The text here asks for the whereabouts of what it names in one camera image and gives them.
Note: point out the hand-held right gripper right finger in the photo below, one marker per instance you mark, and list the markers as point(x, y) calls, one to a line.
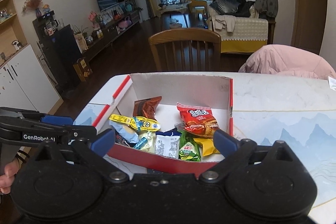
point(227, 144)

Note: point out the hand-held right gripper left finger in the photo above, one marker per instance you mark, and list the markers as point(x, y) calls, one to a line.
point(103, 144)

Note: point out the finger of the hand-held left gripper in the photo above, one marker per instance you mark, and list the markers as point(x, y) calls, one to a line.
point(78, 132)
point(56, 120)

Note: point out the light blue snack packet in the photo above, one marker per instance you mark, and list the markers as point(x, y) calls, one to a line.
point(123, 130)

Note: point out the yellow cartoon tube snack packet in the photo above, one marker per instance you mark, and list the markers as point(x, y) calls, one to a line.
point(131, 121)

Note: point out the green snack packet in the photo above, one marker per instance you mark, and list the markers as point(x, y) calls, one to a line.
point(189, 148)

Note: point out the red snack bag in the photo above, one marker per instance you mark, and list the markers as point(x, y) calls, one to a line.
point(197, 119)

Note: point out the cream snack packet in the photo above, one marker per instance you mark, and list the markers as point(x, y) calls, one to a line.
point(147, 142)

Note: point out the dark orange foil snack packet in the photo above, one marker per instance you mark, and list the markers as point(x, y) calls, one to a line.
point(147, 108)

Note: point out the white and blue snack packet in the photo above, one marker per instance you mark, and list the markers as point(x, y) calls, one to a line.
point(168, 145)

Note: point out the red cardboard box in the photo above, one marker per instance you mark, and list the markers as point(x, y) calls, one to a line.
point(170, 87)

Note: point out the person's left hand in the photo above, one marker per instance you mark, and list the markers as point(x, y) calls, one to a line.
point(6, 179)

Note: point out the white cabinet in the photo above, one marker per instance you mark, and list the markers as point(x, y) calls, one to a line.
point(26, 82)

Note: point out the yellow gift box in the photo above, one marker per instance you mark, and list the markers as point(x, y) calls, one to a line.
point(82, 69)

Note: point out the black tall cabinet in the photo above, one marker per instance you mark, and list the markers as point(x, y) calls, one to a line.
point(63, 56)

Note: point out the white paper bag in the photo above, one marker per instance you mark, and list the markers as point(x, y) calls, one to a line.
point(80, 42)

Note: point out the pink jacket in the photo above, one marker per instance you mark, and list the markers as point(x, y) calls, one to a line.
point(286, 61)

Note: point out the dark low TV cabinet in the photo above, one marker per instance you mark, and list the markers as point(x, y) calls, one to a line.
point(110, 32)

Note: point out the pink flowers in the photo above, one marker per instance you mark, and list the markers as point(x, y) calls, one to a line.
point(94, 18)

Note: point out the wooden dining chair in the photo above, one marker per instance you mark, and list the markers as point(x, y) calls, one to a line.
point(183, 40)

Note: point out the sofa with cream cover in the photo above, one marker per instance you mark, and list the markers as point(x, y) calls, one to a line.
point(244, 29)

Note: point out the dried flower vase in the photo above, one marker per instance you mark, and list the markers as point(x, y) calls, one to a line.
point(35, 3)

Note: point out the white paper slip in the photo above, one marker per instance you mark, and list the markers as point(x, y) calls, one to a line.
point(332, 83)

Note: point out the wooden coffee table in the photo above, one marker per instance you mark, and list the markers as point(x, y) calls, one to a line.
point(173, 7)

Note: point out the dark jacket pile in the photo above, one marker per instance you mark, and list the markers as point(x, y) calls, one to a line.
point(266, 2)

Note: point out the wooden door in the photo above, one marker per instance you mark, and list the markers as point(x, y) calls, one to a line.
point(309, 3)

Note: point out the wooden wall shelf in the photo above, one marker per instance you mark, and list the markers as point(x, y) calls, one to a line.
point(10, 16)

